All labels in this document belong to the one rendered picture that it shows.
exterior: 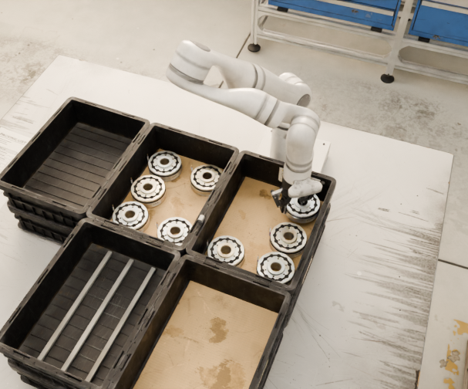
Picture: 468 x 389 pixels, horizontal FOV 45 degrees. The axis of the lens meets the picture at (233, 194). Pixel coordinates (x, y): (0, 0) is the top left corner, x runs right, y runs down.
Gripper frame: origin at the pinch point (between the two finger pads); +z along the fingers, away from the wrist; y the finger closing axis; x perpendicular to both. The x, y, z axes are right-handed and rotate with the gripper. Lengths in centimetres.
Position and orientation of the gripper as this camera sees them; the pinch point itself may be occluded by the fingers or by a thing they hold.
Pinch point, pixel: (291, 206)
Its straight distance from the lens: 163.0
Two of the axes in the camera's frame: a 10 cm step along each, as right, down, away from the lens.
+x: 2.8, 7.6, -5.9
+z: -0.1, 6.2, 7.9
